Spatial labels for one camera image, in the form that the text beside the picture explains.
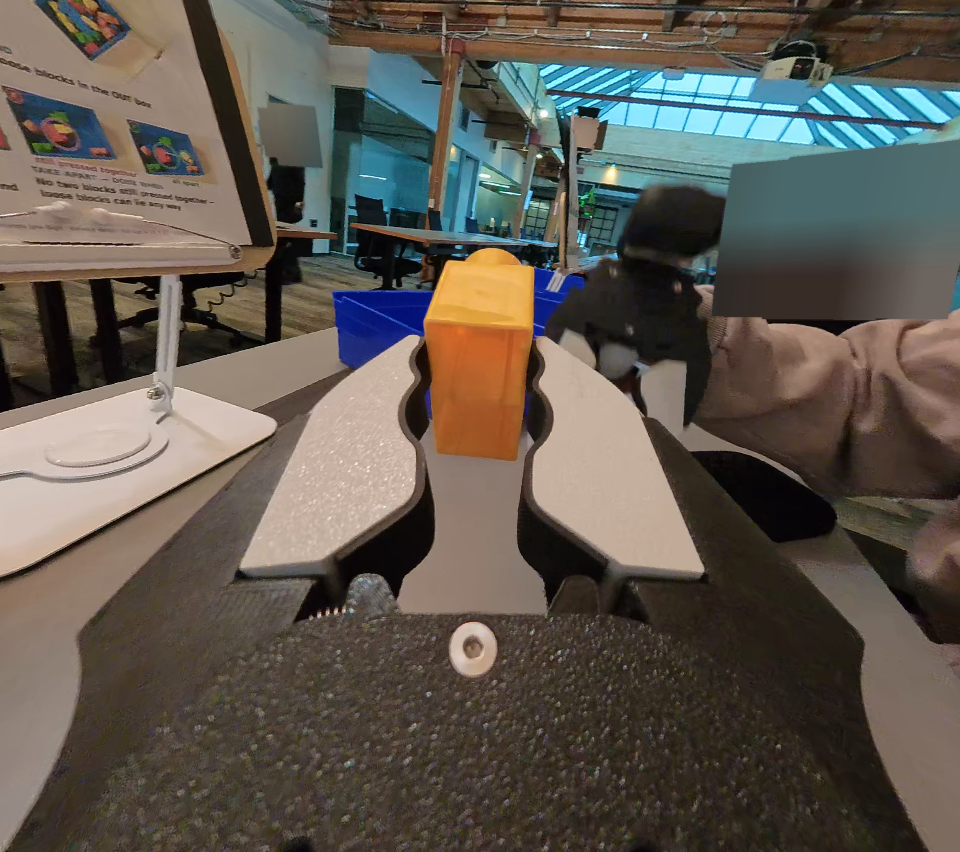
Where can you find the printed instruction sheet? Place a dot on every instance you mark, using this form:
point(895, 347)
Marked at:
point(90, 80)

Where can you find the black mesh pad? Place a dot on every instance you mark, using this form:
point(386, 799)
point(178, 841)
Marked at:
point(765, 500)

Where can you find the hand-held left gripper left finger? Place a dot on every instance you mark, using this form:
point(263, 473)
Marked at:
point(337, 485)

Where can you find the pale upright pole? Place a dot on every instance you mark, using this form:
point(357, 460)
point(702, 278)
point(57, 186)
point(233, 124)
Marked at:
point(570, 192)

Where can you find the white document stand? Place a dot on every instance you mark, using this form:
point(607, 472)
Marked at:
point(112, 492)

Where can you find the person's right forearm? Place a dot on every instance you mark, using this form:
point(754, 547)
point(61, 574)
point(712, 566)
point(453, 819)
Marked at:
point(825, 402)

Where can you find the wooden support post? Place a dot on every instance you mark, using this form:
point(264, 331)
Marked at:
point(446, 132)

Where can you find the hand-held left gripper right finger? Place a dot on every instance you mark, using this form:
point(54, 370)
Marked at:
point(611, 492)

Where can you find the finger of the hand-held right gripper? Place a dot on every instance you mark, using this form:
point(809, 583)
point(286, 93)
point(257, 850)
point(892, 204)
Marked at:
point(620, 361)
point(579, 350)

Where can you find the white ceiling device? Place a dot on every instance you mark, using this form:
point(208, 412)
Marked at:
point(795, 69)

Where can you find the blue storage bin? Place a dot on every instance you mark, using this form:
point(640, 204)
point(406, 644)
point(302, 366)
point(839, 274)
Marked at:
point(375, 327)
point(559, 305)

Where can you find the wood-top office desk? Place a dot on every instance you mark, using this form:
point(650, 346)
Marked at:
point(307, 234)
point(435, 239)
point(52, 335)

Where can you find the yellow mega block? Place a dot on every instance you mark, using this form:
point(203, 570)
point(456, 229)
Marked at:
point(476, 372)

